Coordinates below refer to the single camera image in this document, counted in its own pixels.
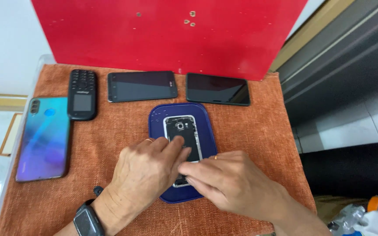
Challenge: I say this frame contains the person's left hand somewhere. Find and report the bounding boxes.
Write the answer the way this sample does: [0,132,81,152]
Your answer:
[103,135,192,208]

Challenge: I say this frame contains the person's right hand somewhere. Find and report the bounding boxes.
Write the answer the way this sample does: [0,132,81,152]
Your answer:
[178,151,294,224]

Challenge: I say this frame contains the orange woven cloth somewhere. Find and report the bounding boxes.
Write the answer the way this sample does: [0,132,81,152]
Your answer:
[0,64,317,236]

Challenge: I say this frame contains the blue work mat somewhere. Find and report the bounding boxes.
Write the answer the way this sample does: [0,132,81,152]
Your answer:
[148,102,218,204]

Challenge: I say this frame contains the black smartwatch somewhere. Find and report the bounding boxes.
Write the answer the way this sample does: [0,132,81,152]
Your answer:
[73,199,106,236]

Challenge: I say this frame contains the black smartphone silver edge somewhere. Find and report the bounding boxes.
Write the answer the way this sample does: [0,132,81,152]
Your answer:
[107,71,178,103]

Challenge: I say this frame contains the black smartphone dark edge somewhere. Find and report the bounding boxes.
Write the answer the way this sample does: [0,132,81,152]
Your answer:
[186,73,251,107]

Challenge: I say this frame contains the black keypad phone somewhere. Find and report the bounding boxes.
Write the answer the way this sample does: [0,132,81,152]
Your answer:
[67,69,98,121]

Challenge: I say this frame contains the blue gradient smartphone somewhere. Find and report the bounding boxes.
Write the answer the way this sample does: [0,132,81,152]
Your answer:
[15,97,71,183]

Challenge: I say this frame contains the heap of plastic bags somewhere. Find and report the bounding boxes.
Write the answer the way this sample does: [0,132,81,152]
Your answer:
[327,196,378,236]

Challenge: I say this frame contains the red board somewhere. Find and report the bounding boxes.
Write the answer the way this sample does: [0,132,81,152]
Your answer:
[31,0,308,81]

